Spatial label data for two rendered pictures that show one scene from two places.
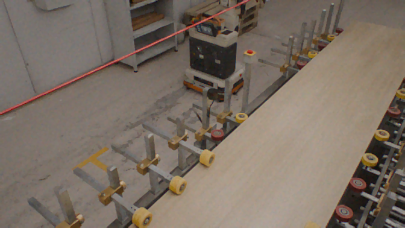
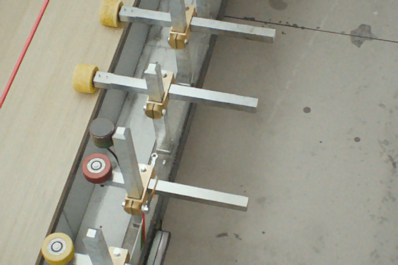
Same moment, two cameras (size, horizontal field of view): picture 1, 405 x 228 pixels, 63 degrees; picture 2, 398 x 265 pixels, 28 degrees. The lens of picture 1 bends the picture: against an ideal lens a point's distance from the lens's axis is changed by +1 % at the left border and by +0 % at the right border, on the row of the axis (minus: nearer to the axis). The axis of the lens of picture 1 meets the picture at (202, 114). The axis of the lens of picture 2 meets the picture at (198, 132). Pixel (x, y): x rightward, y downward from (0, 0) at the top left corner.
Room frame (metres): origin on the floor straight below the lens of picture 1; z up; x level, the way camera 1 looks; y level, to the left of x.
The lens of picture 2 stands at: (2.77, -0.18, 2.75)
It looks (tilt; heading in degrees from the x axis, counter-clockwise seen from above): 57 degrees down; 162
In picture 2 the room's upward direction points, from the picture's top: 6 degrees counter-clockwise
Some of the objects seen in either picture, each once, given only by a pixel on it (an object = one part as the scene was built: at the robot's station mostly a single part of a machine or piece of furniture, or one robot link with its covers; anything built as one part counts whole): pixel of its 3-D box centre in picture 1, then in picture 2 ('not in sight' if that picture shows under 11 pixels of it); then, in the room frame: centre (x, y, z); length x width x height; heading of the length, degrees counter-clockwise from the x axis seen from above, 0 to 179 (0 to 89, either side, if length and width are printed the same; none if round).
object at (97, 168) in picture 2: (217, 139); (99, 174); (1.61, -0.09, 0.85); 0.08 x 0.08 x 0.11
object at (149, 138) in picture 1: (152, 167); (181, 42); (1.31, 0.28, 0.90); 0.04 x 0.04 x 0.48; 53
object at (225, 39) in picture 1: (214, 46); not in sight; (3.65, -0.13, 0.59); 0.55 x 0.34 x 0.83; 53
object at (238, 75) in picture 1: (217, 75); not in sight; (3.73, -0.19, 0.16); 0.67 x 0.64 x 0.25; 143
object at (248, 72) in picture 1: (246, 88); not in sight; (2.12, -0.33, 0.93); 0.05 x 0.05 x 0.45; 53
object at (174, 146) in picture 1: (178, 139); (159, 94); (1.49, 0.14, 0.95); 0.14 x 0.06 x 0.05; 143
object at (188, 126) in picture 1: (192, 129); (169, 190); (1.73, 0.07, 0.84); 0.43 x 0.03 x 0.04; 53
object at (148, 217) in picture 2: (205, 137); (146, 224); (1.75, -0.02, 0.75); 0.26 x 0.01 x 0.10; 143
